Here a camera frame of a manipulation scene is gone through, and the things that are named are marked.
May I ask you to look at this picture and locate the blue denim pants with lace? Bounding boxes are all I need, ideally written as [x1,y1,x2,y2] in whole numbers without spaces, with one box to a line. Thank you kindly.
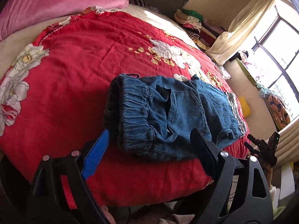
[104,74,247,161]

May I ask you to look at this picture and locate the colourful patterned cushion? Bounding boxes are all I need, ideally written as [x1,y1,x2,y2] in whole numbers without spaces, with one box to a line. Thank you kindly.
[266,95,290,130]

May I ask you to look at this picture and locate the yellow box on floor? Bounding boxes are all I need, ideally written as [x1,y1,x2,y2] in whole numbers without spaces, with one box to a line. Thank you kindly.
[239,96,251,118]

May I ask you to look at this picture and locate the red floral quilt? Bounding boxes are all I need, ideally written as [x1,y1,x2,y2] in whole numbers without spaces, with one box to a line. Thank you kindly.
[0,6,251,207]

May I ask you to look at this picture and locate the cream window curtain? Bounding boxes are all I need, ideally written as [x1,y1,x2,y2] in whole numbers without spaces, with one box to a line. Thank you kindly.
[205,0,275,66]

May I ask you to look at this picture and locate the stack of folded clothes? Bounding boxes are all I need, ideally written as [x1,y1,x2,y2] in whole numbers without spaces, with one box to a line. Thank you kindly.
[174,9,225,51]

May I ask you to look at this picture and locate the striped dark pillow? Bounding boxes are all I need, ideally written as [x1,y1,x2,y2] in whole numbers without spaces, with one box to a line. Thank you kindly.
[129,0,147,7]

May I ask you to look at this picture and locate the pink folded blanket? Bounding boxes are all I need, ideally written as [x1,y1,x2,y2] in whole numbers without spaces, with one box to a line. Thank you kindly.
[1,0,129,40]

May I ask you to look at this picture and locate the dark metal window frame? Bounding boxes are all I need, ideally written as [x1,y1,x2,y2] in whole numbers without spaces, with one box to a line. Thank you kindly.
[248,2,298,100]

